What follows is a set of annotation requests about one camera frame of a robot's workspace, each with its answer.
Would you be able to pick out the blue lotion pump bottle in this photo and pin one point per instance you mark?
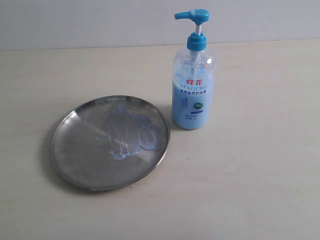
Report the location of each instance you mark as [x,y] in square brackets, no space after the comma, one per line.
[193,76]

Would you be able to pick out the pale blue soap gel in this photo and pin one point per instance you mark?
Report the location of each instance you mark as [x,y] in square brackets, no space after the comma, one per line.
[127,134]

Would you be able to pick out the round steel plate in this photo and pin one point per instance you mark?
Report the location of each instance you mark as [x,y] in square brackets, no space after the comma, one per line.
[79,152]

